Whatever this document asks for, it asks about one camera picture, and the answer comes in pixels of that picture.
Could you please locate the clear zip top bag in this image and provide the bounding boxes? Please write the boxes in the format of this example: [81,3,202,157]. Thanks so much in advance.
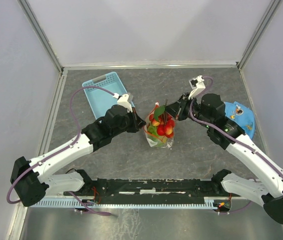
[143,102,176,149]

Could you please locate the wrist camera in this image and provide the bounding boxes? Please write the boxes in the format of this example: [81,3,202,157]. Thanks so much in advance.
[188,75,206,100]
[112,92,133,113]

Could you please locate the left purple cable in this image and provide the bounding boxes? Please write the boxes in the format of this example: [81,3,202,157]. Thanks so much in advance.
[5,86,120,217]

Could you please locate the light blue plastic basket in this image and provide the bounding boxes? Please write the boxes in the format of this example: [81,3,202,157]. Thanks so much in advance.
[82,71,128,119]

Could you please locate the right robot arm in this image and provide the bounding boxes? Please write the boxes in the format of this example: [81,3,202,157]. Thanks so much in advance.
[165,93,283,225]

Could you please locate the green grape bunch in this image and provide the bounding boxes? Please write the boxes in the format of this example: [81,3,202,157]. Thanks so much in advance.
[145,124,168,148]

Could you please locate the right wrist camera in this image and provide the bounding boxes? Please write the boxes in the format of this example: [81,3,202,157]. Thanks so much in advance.
[188,75,206,100]

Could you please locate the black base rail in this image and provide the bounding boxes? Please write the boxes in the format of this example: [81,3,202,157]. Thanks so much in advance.
[74,178,230,204]

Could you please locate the purple cable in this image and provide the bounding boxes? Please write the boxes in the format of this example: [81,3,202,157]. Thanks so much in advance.
[189,75,283,221]
[5,86,120,217]

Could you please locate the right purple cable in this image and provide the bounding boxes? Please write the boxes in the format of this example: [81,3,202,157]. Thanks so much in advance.
[189,75,283,221]

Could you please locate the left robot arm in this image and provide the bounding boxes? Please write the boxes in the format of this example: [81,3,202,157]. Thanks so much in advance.
[10,104,146,207]

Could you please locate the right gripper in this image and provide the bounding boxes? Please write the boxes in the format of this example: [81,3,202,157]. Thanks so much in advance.
[162,92,212,129]

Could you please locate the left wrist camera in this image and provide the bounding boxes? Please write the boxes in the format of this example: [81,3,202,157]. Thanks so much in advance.
[112,92,133,113]

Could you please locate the red lychee cluster with leaves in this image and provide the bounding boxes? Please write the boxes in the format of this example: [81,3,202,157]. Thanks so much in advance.
[146,102,175,139]

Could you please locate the blue printed cloth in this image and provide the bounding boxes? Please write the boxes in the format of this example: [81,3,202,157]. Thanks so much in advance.
[224,101,256,139]

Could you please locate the light blue cable duct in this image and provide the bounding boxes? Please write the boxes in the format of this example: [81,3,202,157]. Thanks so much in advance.
[31,197,217,210]

